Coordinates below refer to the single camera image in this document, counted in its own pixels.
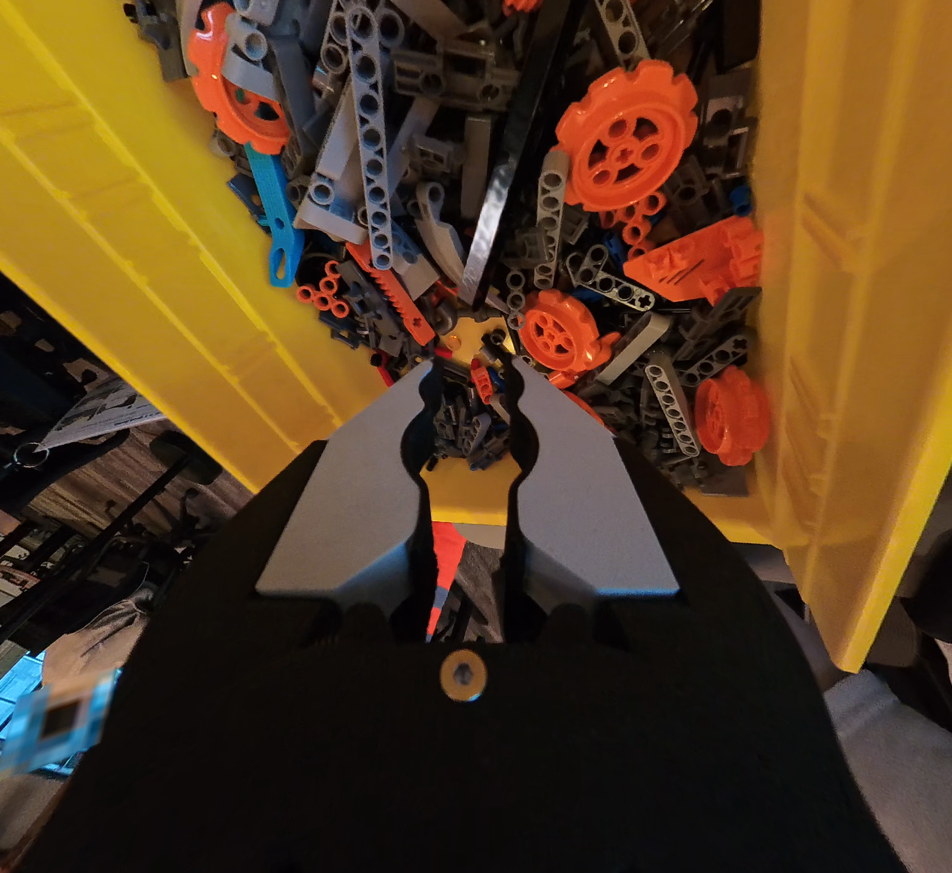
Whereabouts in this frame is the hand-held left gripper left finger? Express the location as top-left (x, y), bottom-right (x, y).
top-left (253, 360), bottom-right (443, 620)

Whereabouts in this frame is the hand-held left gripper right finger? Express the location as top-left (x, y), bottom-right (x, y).
top-left (502, 356), bottom-right (681, 617)

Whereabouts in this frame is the yellow plastic parts bin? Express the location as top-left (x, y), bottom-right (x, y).
top-left (0, 0), bottom-right (952, 673)

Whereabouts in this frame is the pile of building bricks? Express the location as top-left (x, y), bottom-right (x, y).
top-left (93, 0), bottom-right (774, 498)

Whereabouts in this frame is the long black plastic strip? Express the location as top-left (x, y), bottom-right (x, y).
top-left (460, 0), bottom-right (617, 309)

